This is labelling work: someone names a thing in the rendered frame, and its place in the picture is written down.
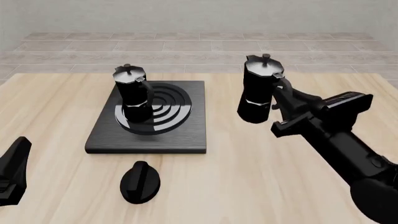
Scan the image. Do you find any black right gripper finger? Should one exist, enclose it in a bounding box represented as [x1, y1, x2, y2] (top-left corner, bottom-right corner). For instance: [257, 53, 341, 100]
[272, 85, 296, 120]
[280, 78, 324, 115]

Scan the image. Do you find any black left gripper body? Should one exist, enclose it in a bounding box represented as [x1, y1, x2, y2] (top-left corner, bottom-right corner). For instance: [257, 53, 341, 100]
[0, 177, 28, 207]

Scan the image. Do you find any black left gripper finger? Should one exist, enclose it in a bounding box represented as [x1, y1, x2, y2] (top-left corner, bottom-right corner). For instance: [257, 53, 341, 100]
[0, 136, 32, 185]

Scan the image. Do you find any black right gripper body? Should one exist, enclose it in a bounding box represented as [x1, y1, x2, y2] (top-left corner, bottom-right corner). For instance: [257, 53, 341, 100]
[270, 106, 330, 139]

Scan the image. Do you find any black moka pot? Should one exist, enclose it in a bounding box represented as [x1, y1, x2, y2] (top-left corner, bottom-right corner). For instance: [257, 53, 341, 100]
[112, 63, 155, 124]
[236, 53, 285, 124]

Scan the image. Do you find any flat black stove plate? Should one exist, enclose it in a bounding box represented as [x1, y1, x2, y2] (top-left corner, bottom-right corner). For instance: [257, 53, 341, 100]
[85, 80, 208, 155]

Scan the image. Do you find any round black stove knob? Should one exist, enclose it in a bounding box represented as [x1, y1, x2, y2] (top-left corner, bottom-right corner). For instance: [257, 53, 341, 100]
[119, 161, 162, 205]

